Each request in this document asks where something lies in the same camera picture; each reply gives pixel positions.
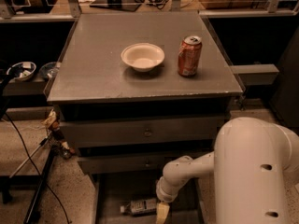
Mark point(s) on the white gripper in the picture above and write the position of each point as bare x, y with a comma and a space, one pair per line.
162, 196

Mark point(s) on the clear plastic bottle white label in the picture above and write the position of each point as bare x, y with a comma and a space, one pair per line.
139, 207

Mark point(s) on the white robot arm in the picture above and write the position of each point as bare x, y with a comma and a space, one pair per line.
249, 159

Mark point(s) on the grey open bottom drawer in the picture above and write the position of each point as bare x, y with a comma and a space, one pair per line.
117, 189

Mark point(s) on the grey top drawer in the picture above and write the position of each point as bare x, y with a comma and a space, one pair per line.
118, 132

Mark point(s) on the grey middle drawer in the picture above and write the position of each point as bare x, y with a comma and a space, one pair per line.
133, 162

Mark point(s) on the grey drawer cabinet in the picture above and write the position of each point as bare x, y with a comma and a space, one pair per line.
95, 84

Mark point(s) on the small clutter pile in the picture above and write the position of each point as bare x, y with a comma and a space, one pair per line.
53, 125

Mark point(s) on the white paper bowl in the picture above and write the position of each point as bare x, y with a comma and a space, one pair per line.
142, 57

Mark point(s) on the orange soda can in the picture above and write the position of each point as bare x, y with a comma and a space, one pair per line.
189, 55

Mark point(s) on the dark glass bowl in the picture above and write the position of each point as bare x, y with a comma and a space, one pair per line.
49, 70

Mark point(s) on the white bowl with items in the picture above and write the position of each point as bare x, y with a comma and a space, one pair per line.
22, 71

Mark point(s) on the black tripod stand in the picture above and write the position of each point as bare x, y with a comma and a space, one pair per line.
35, 182

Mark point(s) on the black monitor stand base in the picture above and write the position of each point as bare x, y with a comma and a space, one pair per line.
120, 5

